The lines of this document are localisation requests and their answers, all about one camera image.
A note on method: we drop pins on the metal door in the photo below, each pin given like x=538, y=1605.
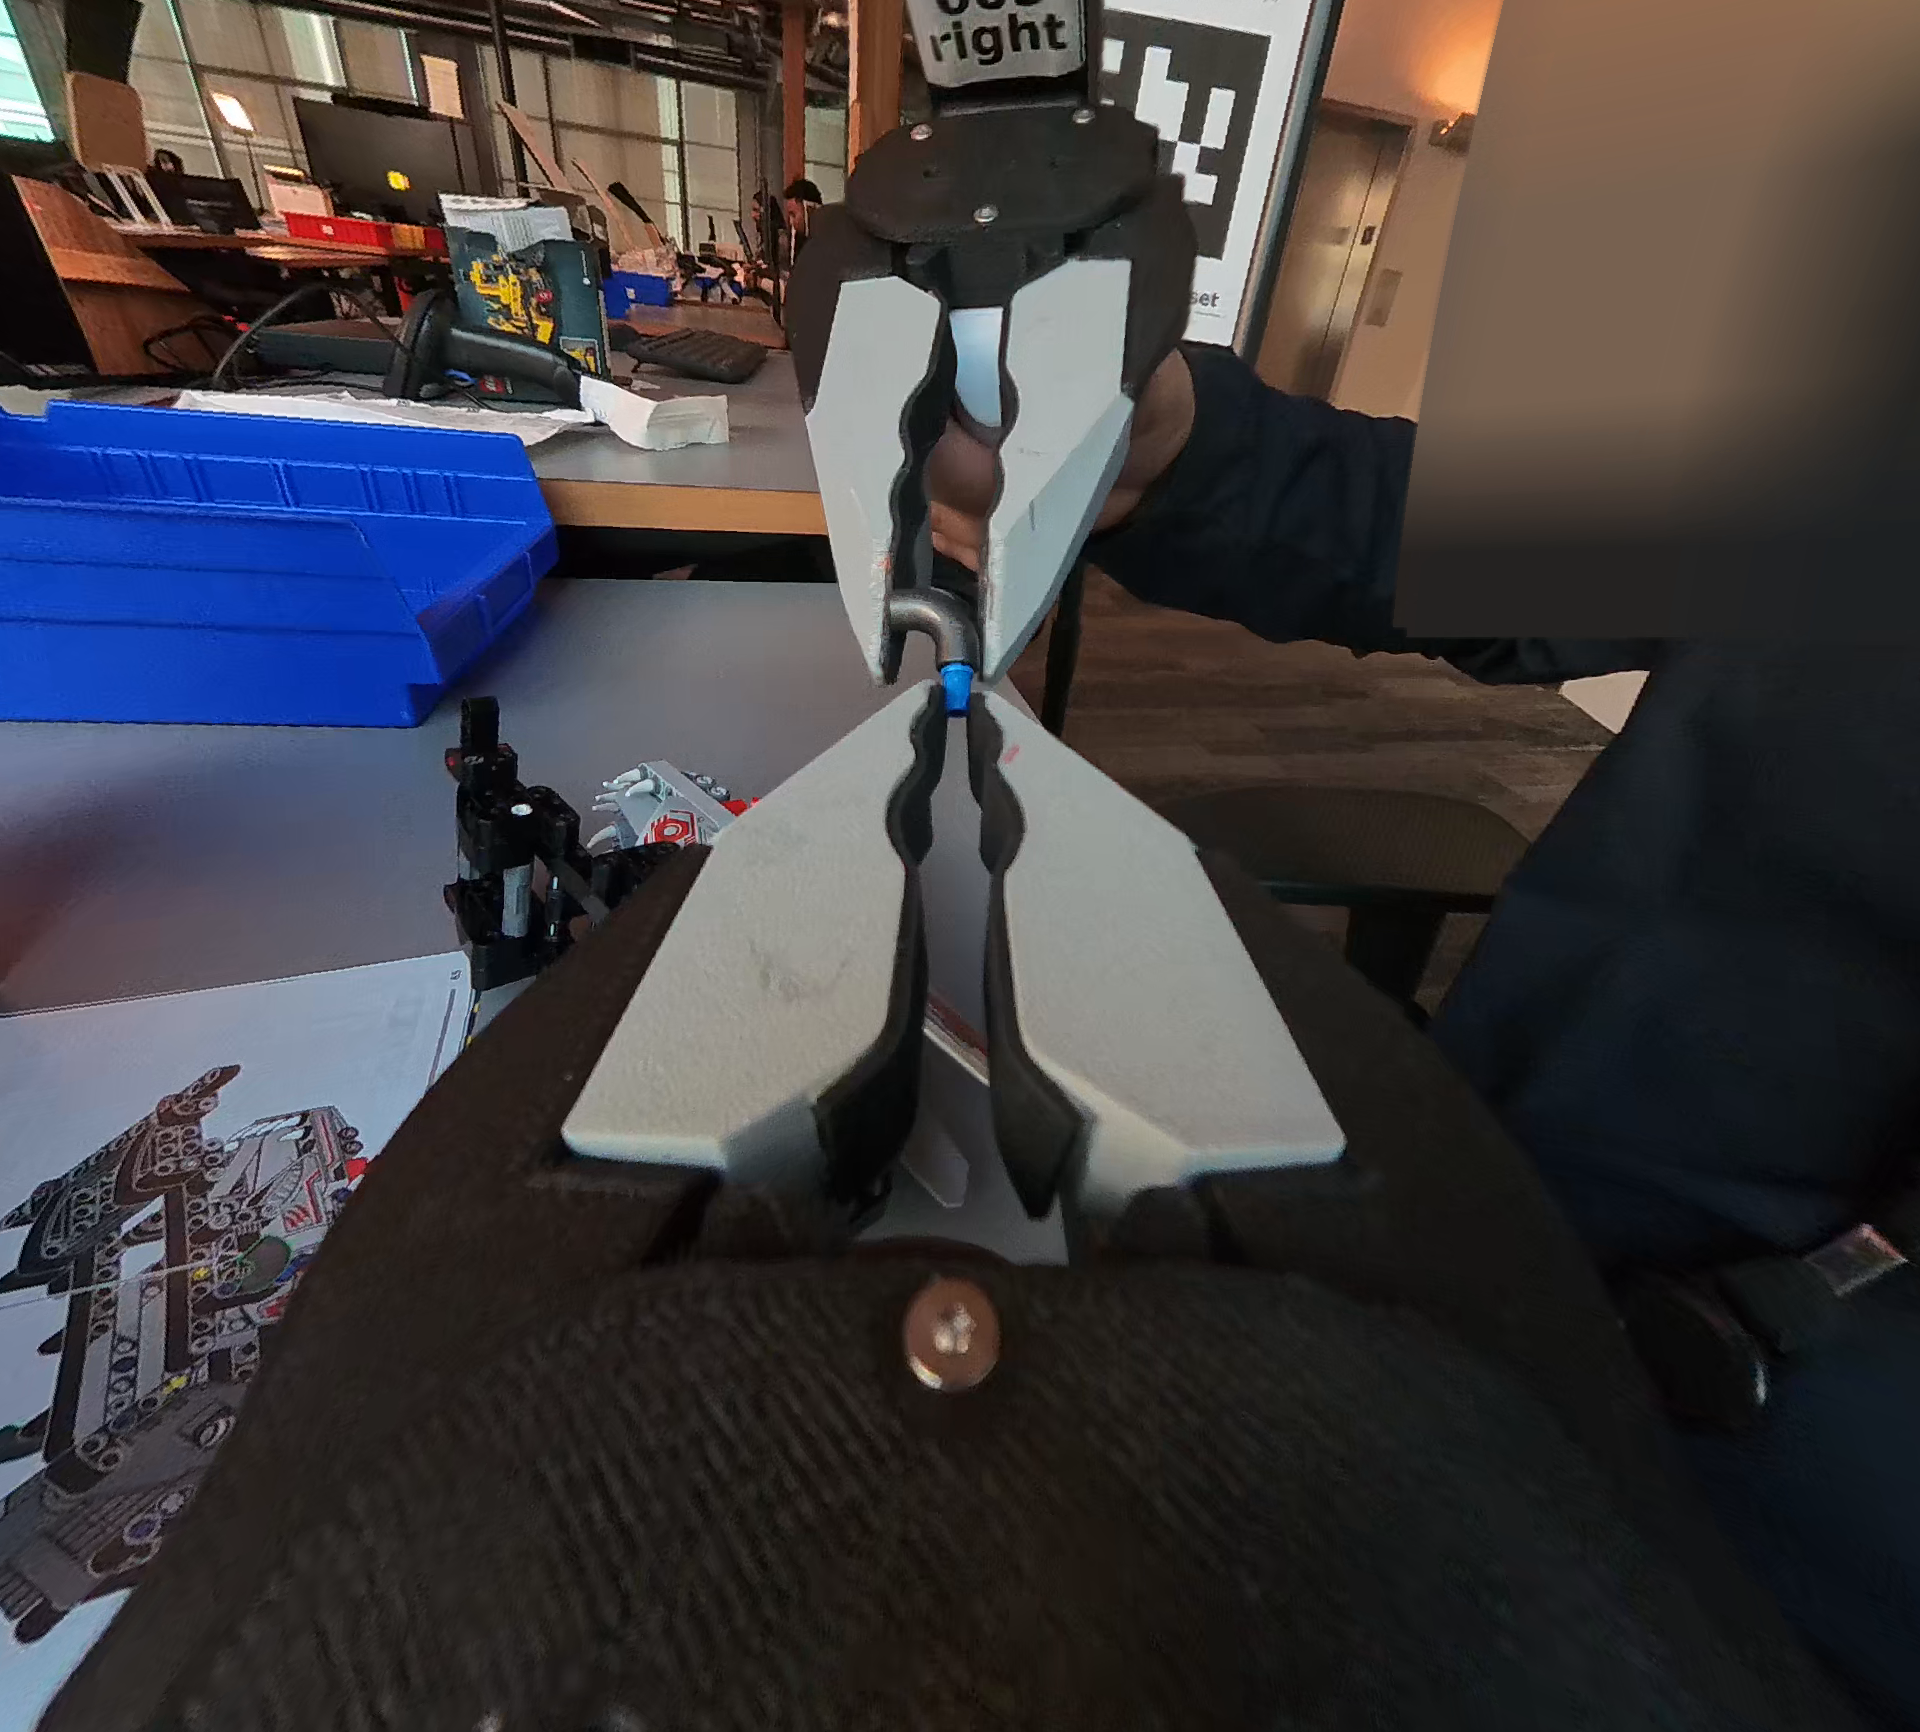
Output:
x=1358, y=262

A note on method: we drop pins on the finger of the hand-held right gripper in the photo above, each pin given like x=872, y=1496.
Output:
x=862, y=442
x=1073, y=413

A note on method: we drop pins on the small curved lego piece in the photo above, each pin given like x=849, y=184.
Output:
x=927, y=622

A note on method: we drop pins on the blue plastic storage bin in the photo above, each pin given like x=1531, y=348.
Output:
x=225, y=562

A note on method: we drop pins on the clear plastic sheet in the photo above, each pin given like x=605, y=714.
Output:
x=375, y=403

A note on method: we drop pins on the person's right forearm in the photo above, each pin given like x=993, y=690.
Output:
x=1290, y=503

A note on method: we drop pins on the small blue bin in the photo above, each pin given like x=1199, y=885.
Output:
x=638, y=293

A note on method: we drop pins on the lego instruction booklet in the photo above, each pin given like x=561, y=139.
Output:
x=150, y=1057

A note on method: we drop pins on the blue lego pin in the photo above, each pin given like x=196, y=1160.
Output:
x=951, y=687

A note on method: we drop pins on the black barcode scanner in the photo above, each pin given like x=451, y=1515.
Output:
x=480, y=355

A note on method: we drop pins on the black and white lego model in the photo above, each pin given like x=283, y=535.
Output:
x=503, y=862

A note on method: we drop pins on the white crumpled paper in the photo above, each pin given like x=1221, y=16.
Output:
x=660, y=416

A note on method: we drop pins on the toy box with yellow excavator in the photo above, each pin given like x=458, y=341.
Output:
x=525, y=285

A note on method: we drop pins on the red storage bin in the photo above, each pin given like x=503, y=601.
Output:
x=361, y=233

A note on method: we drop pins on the person's right hand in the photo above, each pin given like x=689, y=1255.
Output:
x=1158, y=442

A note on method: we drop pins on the framed marker poster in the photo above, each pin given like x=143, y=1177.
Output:
x=1200, y=112

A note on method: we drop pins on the black keyboard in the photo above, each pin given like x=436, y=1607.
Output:
x=690, y=352

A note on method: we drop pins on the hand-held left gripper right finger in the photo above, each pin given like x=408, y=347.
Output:
x=1154, y=997

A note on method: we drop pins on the black computer monitor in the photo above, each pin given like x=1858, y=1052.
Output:
x=375, y=156

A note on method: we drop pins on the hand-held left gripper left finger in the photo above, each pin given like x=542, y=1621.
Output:
x=750, y=982

